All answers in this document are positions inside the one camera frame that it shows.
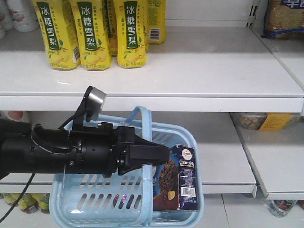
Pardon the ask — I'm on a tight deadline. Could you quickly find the cracker package blue label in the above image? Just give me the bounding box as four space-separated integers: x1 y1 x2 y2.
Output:
263 0 304 39

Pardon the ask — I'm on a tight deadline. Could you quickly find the yellow pear drink bottle rear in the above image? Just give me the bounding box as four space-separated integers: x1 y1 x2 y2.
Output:
148 0 166 44

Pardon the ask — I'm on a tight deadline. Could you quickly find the light blue plastic basket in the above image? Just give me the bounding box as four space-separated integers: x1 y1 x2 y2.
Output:
49 106 204 228

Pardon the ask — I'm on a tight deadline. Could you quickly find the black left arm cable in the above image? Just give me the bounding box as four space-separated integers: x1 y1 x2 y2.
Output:
0 111 93 221

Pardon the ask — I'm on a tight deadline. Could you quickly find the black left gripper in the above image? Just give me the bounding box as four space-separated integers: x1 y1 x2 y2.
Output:
68 122 170 178

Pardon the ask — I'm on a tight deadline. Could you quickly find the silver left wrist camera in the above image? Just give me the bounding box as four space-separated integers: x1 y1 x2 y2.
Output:
72 86 107 130

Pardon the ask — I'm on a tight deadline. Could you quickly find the yellow pear drink bottle left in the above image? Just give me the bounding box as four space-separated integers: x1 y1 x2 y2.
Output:
32 0 80 71

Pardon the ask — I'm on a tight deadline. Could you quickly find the clear nut box yellow label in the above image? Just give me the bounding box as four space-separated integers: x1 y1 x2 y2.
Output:
230 112 304 131

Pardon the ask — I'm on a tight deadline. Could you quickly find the yellow pear drink bottle right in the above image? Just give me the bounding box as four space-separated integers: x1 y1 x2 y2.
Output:
114 0 147 69

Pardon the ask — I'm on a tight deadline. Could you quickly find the yellow pear drink bottle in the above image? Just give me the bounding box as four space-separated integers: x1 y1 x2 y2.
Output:
148 0 166 44
70 0 112 71
32 0 80 71
114 0 147 69

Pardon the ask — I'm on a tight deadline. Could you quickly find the yellow pear drink bottle middle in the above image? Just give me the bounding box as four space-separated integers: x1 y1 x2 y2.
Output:
70 0 112 71

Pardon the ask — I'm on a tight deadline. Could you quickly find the white store shelving unit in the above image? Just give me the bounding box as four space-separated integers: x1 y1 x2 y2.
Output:
0 0 304 194

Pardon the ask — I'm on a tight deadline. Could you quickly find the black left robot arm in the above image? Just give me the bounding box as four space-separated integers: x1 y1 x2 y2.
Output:
0 119 170 178

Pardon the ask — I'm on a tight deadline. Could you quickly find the Chocofello cookie box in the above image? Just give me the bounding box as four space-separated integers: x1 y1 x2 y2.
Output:
153 145 198 211

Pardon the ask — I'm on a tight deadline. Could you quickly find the white yogurt bottle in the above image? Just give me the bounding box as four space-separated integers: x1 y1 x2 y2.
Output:
6 0 39 32

